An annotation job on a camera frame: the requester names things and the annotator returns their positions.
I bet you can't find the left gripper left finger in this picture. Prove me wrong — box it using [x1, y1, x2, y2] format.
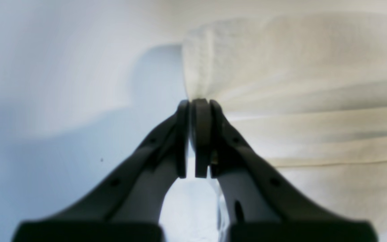
[13, 100, 189, 242]

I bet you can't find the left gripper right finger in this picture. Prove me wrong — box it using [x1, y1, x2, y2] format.
[191, 99, 378, 242]

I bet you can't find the white printed T-shirt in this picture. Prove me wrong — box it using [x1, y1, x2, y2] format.
[182, 12, 387, 242]

